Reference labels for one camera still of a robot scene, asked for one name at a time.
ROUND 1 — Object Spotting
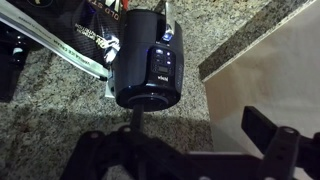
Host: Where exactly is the black red whey protein bag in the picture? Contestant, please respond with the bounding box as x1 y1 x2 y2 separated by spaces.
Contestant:
0 0 132 81

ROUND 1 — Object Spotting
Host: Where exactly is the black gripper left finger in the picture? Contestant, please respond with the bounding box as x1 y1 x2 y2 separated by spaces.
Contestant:
59 104 188 180

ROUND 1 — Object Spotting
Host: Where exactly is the black air fryer body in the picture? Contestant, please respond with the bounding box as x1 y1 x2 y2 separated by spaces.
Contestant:
111 9 184 113

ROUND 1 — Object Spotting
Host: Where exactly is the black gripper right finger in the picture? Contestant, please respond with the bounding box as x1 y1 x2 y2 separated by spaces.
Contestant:
241 106 320 180

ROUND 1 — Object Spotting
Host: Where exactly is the black coffee machine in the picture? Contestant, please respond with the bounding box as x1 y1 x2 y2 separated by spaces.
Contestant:
0 23 32 103

